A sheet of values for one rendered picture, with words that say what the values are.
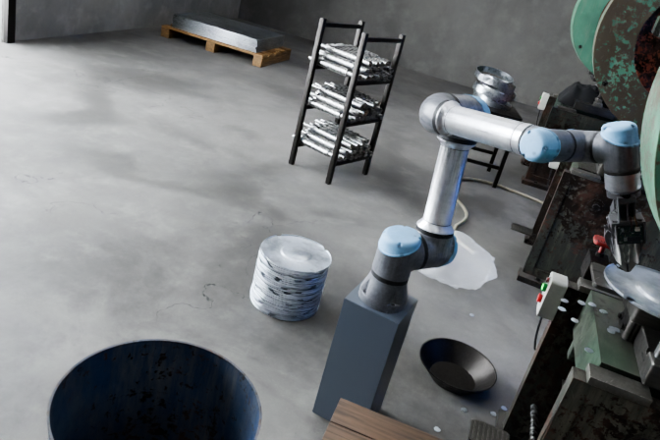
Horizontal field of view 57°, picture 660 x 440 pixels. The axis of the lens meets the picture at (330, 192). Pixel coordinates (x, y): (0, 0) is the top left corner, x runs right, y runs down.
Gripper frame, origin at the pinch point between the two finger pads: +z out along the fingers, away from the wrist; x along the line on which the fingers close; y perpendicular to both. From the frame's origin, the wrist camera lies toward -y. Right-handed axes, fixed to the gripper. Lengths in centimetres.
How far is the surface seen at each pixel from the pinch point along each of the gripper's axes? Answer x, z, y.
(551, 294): -17.8, 22.6, -30.6
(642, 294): 3.9, 10.9, -5.9
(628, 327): 0.0, 19.8, -5.1
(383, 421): -60, 29, 23
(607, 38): 15, -39, -142
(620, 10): 20, -50, -142
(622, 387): -4.5, 22.5, 16.6
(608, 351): -5.7, 21.6, 3.0
